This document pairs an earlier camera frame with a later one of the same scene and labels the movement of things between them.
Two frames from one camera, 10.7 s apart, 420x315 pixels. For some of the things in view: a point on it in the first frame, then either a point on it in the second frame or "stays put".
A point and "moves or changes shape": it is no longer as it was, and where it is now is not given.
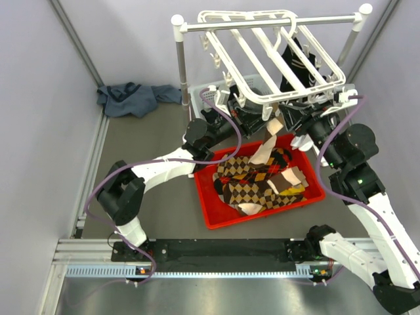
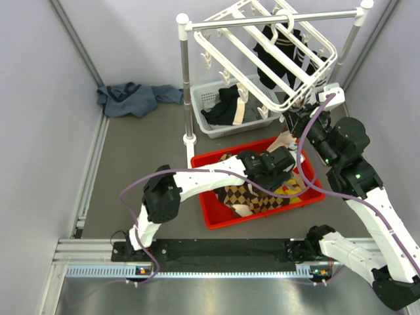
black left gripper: (250, 119) → (283, 177)
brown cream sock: (269, 141) → (285, 140)
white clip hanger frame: (263, 55) moves or changes shape
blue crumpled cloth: (138, 100) stays put
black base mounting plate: (262, 251) stays put
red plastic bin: (218, 214) stays put
